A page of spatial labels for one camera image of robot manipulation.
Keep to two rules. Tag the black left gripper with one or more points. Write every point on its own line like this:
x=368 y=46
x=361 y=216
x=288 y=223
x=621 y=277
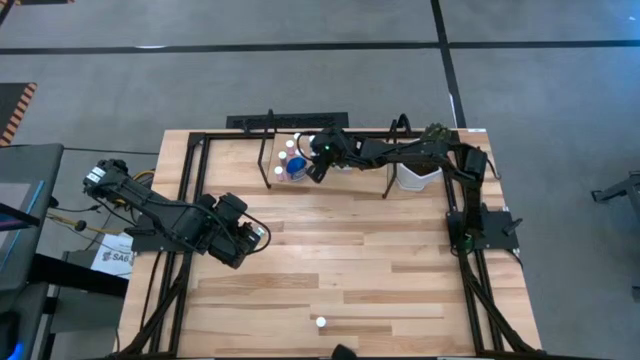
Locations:
x=235 y=245

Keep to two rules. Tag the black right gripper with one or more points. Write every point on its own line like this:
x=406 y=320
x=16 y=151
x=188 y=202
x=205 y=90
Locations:
x=335 y=147

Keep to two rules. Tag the Tums antacid bottle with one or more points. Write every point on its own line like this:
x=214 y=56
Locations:
x=296 y=166

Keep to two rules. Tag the teal bottle with pale pills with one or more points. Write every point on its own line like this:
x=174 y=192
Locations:
x=260 y=231

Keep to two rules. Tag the pink bottle with white pills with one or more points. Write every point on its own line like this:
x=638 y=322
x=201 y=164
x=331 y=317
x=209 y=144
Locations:
x=278 y=173

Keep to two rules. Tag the small pink medicine bottle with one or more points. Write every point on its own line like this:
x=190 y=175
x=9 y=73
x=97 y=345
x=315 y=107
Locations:
x=290 y=145

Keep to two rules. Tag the small orange medicine bottle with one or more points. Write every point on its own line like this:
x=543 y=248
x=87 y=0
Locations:
x=297 y=136

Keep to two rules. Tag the tall pink medicine bottle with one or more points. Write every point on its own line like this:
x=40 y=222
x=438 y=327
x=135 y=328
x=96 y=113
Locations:
x=320 y=322

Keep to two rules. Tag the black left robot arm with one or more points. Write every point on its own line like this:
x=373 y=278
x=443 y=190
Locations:
x=150 y=210

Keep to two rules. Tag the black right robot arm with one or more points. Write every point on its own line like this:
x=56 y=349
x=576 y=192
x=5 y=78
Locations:
x=450 y=155

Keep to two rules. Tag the black floor vent grille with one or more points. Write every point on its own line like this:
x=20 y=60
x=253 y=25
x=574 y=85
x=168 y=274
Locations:
x=280 y=120

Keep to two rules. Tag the white plant pot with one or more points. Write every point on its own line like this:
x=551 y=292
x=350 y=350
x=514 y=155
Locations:
x=412 y=181

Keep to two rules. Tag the white paper sign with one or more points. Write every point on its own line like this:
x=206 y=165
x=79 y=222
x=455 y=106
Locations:
x=112 y=255

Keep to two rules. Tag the green cactus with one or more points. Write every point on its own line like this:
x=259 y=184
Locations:
x=436 y=132

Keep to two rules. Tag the grey side table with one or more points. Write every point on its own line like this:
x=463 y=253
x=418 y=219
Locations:
x=47 y=165

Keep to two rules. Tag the black floor mat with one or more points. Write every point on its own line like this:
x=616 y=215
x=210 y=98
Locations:
x=45 y=2
x=10 y=105

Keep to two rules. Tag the black stand leg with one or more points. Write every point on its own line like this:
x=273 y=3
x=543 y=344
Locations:
x=625 y=187

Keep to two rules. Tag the black metal shelf frame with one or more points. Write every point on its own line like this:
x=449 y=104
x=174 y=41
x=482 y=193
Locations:
x=260 y=150

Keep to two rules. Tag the black table-level camera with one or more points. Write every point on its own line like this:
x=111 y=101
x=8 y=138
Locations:
x=344 y=353

